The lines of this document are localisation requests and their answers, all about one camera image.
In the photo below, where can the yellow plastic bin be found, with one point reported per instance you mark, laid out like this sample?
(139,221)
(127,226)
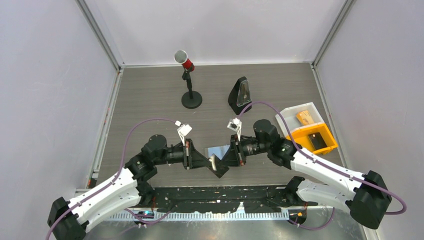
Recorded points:
(301,137)

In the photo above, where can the red microphone on stand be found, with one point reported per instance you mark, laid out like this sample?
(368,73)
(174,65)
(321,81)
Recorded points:
(190,99)

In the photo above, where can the grey card holder wallet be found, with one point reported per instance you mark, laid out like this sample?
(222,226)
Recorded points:
(215,153)

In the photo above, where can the orange card in white bin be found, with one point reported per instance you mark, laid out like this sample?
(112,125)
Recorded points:
(305,118)

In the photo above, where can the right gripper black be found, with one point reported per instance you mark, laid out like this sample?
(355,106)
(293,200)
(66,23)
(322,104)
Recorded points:
(232,157)

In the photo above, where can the white plastic bin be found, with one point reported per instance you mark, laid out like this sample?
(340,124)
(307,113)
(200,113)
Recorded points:
(293,123)

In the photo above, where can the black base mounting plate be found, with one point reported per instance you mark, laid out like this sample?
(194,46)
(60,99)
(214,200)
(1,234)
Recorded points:
(255,200)

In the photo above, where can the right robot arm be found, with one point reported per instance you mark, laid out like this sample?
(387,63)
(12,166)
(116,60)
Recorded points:
(362,195)

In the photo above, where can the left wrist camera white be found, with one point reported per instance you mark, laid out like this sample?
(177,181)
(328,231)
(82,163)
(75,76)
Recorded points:
(183,130)

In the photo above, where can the black card in yellow bin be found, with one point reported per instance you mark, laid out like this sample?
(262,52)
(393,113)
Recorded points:
(317,141)

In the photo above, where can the aluminium rail frame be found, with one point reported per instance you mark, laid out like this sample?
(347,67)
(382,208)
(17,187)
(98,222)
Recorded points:
(240,214)

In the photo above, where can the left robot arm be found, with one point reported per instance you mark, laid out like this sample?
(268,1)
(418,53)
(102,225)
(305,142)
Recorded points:
(128,187)

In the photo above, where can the black metronome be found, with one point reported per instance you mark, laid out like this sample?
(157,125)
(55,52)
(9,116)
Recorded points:
(239,96)

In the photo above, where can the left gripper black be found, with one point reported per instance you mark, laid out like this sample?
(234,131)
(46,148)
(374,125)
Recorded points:
(191,158)

